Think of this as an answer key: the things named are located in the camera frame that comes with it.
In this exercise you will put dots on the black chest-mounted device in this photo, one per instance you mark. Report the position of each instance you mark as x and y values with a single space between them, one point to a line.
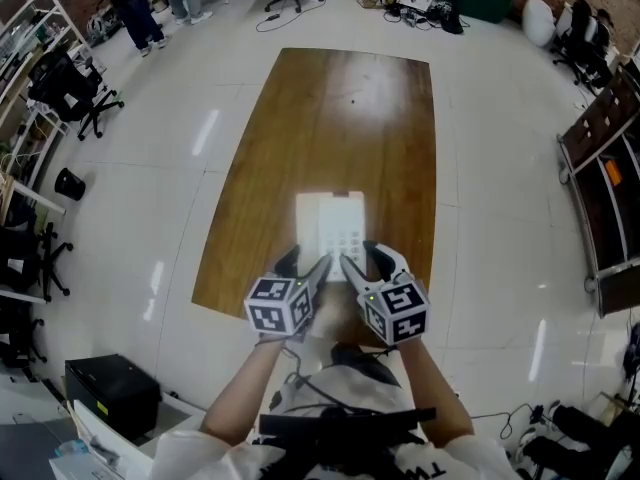
350 425

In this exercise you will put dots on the black box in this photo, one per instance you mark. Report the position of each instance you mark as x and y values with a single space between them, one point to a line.
110 393

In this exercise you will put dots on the white desk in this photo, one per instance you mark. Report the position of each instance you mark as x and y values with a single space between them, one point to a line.
120 443

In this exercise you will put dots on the white beanbag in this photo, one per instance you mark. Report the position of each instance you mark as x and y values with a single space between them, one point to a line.
539 22

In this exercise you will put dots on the brown shelf cart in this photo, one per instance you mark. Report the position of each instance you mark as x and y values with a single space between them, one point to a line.
615 278

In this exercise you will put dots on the grey bag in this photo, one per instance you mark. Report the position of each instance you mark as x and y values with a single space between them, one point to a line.
102 27

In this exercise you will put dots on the white telephone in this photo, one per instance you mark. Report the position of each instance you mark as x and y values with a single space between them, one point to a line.
330 218

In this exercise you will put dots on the white printer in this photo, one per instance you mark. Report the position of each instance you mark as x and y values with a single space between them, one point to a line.
85 465

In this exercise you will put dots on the wooden table with metal legs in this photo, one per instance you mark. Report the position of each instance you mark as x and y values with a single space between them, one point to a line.
350 118

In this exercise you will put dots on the person's right forearm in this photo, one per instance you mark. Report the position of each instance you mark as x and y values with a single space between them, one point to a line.
435 393

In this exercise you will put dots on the person's white shirt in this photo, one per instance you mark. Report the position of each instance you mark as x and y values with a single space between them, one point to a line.
360 383

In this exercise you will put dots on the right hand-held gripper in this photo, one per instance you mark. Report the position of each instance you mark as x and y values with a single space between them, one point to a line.
400 313

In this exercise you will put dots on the orange box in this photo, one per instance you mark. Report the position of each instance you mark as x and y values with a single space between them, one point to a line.
612 173

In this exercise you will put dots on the black bag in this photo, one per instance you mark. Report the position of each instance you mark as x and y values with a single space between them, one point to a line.
451 18

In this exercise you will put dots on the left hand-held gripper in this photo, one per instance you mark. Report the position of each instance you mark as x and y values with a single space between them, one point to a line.
272 313

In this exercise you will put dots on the flat white box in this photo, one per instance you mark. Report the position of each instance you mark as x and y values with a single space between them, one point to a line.
416 1

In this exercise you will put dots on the person's left forearm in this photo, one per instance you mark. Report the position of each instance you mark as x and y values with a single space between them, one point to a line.
240 398

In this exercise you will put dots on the black waste bin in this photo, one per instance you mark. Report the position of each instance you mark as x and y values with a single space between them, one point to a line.
70 184

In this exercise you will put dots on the white metal shelf rack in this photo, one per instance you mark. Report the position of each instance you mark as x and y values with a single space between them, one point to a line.
30 33

